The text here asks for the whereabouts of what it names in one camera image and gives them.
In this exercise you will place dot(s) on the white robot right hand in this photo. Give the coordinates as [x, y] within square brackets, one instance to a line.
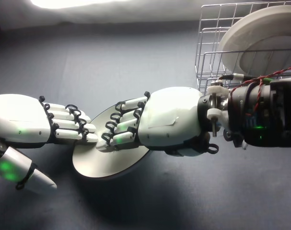
[169, 115]

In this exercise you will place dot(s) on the white plate with dark rim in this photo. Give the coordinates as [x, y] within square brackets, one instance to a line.
[255, 36]
[107, 165]

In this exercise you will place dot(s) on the grey table cloth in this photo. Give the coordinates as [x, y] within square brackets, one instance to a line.
[111, 60]

